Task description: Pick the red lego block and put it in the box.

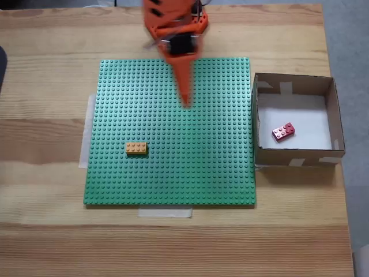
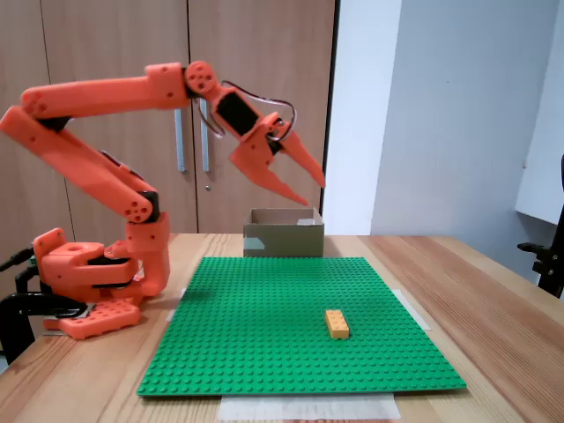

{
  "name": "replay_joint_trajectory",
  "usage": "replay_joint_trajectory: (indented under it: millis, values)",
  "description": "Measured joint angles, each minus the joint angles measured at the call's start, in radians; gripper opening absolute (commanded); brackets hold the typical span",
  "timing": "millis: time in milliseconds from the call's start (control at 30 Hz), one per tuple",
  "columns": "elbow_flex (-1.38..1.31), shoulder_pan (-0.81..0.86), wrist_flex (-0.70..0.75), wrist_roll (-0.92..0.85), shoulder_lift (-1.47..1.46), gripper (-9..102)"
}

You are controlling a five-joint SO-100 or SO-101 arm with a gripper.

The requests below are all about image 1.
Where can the red lego block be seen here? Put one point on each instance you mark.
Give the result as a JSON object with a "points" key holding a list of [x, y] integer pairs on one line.
{"points": [[284, 132]]}

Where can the green lego baseplate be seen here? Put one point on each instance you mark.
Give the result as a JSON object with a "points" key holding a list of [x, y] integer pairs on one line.
{"points": [[129, 179]]}

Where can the yellow lego block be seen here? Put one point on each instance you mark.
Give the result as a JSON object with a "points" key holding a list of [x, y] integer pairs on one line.
{"points": [[137, 148]]}

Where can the open cardboard box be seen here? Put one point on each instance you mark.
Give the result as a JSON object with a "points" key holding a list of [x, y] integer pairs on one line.
{"points": [[274, 160]]}

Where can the black rounded object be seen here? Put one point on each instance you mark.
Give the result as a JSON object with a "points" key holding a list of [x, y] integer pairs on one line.
{"points": [[2, 66]]}

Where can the masking tape strip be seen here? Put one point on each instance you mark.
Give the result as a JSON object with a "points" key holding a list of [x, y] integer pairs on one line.
{"points": [[259, 168], [164, 213], [85, 138]]}

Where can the white paper sheet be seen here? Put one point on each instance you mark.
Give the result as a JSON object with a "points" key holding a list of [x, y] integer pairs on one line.
{"points": [[302, 115]]}

